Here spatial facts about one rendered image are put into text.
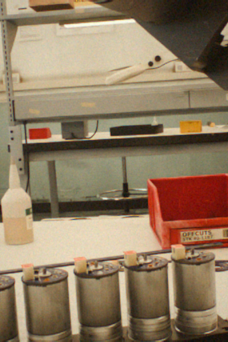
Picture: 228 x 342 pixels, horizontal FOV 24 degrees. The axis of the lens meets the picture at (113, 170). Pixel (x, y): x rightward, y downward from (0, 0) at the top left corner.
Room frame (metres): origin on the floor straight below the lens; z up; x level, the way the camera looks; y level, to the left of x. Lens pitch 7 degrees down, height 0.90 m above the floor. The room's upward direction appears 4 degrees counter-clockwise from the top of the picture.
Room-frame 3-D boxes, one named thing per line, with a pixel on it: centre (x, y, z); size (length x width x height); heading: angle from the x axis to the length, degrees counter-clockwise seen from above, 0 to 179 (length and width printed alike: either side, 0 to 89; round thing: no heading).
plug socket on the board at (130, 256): (0.29, -0.01, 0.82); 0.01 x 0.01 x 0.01; 14
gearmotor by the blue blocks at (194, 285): (0.30, -0.04, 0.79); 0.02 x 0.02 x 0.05
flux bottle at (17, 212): (0.62, 0.11, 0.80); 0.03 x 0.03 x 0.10
